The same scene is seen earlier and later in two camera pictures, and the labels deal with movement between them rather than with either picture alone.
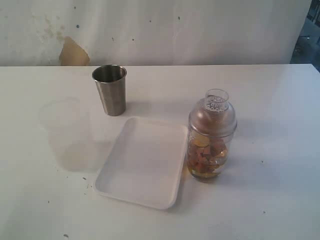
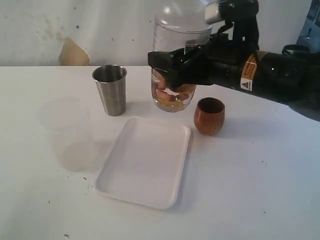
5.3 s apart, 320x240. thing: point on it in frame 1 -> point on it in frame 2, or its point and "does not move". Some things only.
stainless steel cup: x=111 y=80 does not move
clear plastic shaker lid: x=213 y=115 -> x=185 y=16
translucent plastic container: x=70 y=123 does not move
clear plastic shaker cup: x=207 y=157 -> x=181 y=98
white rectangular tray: x=144 y=165 does not move
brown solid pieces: x=205 y=156 -> x=161 y=90
